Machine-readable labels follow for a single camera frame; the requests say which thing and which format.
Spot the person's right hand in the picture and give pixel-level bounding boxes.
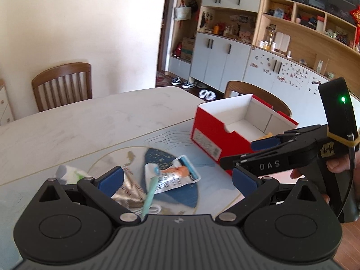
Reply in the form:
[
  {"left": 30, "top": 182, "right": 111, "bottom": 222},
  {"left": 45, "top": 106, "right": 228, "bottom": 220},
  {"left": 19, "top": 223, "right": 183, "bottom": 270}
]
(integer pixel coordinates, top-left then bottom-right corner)
[{"left": 290, "top": 145, "right": 360, "bottom": 204}]

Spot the silver foil packet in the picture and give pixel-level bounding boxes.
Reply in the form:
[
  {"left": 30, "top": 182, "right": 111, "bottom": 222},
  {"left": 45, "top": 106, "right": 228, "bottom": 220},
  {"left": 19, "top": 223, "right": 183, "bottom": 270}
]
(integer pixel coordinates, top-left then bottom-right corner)
[{"left": 111, "top": 169, "right": 148, "bottom": 209}]

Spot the dark door frame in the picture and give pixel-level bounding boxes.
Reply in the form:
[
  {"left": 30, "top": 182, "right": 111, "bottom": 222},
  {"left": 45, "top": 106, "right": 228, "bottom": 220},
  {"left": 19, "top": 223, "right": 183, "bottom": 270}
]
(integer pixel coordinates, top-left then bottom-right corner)
[{"left": 155, "top": 0, "right": 175, "bottom": 88}]

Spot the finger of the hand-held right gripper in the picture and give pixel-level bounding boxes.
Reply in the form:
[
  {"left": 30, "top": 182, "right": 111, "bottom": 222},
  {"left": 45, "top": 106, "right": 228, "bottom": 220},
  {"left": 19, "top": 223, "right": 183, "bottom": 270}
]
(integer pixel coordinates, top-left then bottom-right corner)
[
  {"left": 219, "top": 142, "right": 320, "bottom": 178},
  {"left": 250, "top": 124, "right": 329, "bottom": 152}
]

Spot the white snack packet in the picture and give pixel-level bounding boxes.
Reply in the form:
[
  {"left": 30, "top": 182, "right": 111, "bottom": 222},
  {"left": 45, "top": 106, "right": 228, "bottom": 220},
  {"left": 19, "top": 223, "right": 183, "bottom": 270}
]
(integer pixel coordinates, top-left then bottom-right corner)
[{"left": 145, "top": 155, "right": 202, "bottom": 194}]

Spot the grey two-door floor cabinet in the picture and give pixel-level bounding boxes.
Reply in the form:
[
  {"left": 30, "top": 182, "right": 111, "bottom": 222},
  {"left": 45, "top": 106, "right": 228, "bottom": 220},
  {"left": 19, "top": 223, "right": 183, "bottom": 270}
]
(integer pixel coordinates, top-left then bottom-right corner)
[{"left": 189, "top": 32, "right": 251, "bottom": 84}]

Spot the white drawer cabinet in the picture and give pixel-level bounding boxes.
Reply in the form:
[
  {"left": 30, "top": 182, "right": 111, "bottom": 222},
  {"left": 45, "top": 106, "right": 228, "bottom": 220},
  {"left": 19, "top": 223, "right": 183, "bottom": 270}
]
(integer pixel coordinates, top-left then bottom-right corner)
[{"left": 0, "top": 79, "right": 15, "bottom": 126}]

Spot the brown wooden round-back chair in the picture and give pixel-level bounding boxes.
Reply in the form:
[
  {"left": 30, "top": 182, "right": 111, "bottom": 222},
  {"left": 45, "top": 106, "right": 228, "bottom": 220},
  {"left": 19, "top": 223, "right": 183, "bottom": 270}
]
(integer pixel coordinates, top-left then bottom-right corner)
[{"left": 224, "top": 81, "right": 292, "bottom": 117}]

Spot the white tissue pack green tab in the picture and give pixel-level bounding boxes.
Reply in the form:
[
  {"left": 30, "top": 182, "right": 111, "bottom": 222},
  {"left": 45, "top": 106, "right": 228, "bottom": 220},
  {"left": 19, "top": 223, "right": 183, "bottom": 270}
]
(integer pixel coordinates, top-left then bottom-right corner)
[{"left": 55, "top": 164, "right": 88, "bottom": 185}]

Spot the white marble desktop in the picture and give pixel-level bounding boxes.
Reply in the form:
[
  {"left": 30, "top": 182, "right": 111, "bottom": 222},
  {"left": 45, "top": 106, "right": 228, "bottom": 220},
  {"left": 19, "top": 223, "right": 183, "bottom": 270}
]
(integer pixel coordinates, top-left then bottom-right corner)
[{"left": 0, "top": 86, "right": 248, "bottom": 262}]

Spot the wooden open wall shelf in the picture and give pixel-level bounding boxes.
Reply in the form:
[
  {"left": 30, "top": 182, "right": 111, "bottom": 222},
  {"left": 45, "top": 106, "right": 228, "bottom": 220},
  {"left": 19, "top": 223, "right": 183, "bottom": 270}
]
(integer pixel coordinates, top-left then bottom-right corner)
[{"left": 251, "top": 0, "right": 360, "bottom": 78}]

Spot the white cabinet with stickers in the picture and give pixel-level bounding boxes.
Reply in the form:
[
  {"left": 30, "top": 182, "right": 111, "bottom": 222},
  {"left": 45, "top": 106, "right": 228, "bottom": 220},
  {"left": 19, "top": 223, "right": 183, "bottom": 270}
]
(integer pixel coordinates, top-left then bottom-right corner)
[{"left": 243, "top": 46, "right": 331, "bottom": 99}]

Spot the brown cardboard box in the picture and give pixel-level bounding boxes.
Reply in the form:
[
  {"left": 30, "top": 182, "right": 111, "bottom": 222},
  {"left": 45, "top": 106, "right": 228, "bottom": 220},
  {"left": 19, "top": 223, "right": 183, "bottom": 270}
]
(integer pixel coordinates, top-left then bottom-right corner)
[{"left": 181, "top": 36, "right": 196, "bottom": 62}]

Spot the hanging tote bag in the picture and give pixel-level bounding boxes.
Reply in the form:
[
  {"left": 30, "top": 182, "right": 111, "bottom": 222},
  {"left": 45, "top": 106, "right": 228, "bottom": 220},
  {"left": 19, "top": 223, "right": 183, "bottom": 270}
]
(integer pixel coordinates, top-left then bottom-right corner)
[{"left": 173, "top": 1, "right": 192, "bottom": 21}]

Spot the red cardboard box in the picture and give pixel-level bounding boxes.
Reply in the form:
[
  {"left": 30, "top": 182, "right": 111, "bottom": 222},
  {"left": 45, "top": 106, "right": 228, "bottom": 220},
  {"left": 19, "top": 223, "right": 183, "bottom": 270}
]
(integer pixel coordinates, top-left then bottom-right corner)
[{"left": 191, "top": 94, "right": 299, "bottom": 176}]

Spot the white usb cable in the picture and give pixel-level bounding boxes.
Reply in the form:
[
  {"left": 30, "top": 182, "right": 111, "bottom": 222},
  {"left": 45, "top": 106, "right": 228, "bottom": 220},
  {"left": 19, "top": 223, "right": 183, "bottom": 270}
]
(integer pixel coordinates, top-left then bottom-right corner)
[{"left": 134, "top": 205, "right": 162, "bottom": 216}]

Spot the low grey cabinet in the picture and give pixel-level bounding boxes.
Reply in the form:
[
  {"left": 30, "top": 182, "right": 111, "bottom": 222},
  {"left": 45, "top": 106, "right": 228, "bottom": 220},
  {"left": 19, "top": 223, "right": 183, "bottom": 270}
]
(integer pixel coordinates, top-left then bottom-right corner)
[{"left": 168, "top": 56, "right": 192, "bottom": 77}]

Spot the red knot decoration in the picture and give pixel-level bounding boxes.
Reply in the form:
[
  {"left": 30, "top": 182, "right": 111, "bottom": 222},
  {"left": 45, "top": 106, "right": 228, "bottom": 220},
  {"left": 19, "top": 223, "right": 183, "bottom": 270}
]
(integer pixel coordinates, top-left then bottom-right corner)
[{"left": 349, "top": 8, "right": 360, "bottom": 52}]

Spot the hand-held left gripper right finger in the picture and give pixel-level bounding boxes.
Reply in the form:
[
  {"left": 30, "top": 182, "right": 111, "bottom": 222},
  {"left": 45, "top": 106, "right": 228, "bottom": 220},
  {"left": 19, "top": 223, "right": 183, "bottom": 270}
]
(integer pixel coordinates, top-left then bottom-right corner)
[{"left": 215, "top": 166, "right": 324, "bottom": 227}]

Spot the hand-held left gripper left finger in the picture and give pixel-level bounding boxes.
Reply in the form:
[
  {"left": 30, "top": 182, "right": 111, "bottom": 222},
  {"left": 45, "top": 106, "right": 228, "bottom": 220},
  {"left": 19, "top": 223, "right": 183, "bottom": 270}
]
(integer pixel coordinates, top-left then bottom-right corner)
[{"left": 36, "top": 166, "right": 141, "bottom": 227}]

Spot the brown wooden slat chair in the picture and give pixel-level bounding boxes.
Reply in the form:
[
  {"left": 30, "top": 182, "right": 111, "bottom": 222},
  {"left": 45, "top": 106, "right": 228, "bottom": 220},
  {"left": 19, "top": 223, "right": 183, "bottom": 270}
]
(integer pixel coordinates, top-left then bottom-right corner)
[{"left": 31, "top": 62, "right": 93, "bottom": 112}]

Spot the teal toothbrush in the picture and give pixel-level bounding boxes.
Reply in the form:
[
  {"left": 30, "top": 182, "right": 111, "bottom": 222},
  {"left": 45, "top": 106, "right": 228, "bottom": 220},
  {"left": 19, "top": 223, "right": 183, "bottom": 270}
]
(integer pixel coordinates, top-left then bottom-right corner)
[{"left": 142, "top": 166, "right": 161, "bottom": 220}]

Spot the blue printed table mat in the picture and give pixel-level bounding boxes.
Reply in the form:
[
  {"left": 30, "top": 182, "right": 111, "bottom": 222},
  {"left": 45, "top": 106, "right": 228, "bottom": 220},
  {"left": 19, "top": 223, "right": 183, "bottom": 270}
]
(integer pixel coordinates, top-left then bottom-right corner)
[{"left": 0, "top": 117, "right": 248, "bottom": 262}]

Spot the pair of white slippers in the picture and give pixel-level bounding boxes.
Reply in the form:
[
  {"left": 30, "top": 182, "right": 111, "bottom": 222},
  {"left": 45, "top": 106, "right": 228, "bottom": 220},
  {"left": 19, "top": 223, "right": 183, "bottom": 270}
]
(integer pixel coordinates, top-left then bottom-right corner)
[{"left": 198, "top": 89, "right": 217, "bottom": 101}]

